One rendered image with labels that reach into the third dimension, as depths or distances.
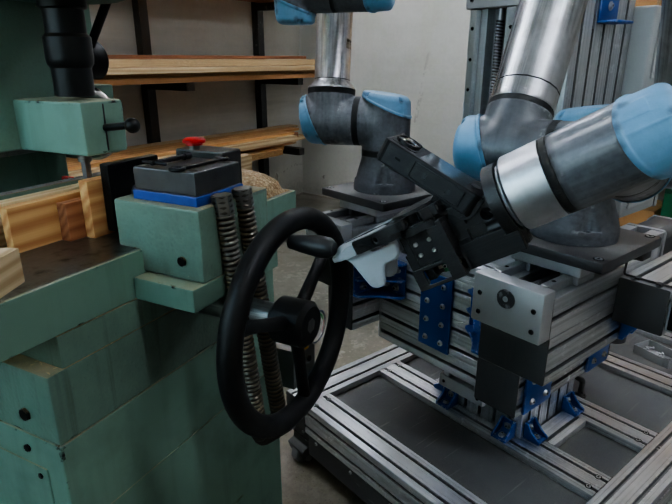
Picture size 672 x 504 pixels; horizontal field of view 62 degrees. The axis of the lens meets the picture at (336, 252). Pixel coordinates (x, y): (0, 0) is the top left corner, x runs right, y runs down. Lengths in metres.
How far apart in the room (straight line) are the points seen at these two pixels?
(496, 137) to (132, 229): 0.44
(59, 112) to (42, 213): 0.14
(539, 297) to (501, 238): 0.39
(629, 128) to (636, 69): 0.94
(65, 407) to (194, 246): 0.23
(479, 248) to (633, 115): 0.18
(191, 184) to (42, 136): 0.28
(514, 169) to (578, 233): 0.52
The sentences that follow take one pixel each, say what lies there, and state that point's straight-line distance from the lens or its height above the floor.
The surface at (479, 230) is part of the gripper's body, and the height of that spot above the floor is 0.96.
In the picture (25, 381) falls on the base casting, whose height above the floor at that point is 0.79.
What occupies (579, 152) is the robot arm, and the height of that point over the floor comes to 1.05.
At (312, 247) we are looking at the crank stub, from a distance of 0.61.
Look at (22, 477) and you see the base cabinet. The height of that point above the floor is 0.64.
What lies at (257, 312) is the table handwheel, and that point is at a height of 0.82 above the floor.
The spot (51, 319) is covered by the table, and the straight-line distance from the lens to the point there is 0.66.
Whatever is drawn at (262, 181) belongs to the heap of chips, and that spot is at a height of 0.92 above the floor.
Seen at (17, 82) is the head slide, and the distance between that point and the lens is 0.92.
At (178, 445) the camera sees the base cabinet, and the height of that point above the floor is 0.59.
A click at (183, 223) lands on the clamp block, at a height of 0.94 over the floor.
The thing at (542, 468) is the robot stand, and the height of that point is 0.22.
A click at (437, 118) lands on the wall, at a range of 4.15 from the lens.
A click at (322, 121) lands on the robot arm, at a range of 1.34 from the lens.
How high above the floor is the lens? 1.12
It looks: 19 degrees down
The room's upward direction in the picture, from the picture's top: straight up
